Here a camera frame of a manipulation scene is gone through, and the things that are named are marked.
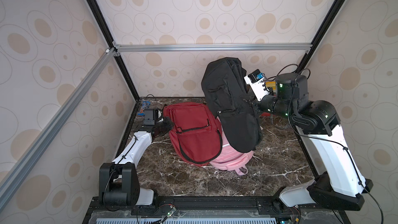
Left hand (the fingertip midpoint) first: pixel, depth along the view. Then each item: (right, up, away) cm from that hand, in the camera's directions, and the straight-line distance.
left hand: (178, 121), depth 86 cm
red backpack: (+9, -8, +4) cm, 13 cm away
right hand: (+27, +10, -29) cm, 41 cm away
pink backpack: (+29, -21, -1) cm, 35 cm away
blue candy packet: (-29, +10, +29) cm, 43 cm away
